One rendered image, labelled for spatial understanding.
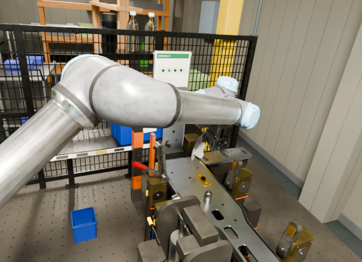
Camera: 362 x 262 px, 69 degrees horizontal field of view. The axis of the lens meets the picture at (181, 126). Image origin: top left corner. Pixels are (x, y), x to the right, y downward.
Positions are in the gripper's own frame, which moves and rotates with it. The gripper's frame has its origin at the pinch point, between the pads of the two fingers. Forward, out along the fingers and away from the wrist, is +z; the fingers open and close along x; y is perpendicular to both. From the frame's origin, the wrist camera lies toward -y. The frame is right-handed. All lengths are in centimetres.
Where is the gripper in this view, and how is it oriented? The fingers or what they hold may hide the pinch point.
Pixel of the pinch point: (206, 157)
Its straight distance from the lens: 110.8
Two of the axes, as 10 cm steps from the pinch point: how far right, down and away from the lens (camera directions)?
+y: 4.0, 5.1, -7.6
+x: 9.1, -1.0, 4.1
